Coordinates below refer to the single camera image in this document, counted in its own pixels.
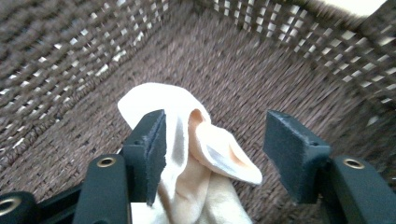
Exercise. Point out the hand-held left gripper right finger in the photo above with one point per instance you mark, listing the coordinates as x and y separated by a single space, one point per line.
295 158

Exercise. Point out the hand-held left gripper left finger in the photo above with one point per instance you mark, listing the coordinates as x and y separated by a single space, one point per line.
146 155

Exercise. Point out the beige sock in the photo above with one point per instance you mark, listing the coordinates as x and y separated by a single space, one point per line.
224 155
149 96

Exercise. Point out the brown wicker basket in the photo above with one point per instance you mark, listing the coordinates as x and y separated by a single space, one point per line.
249 77

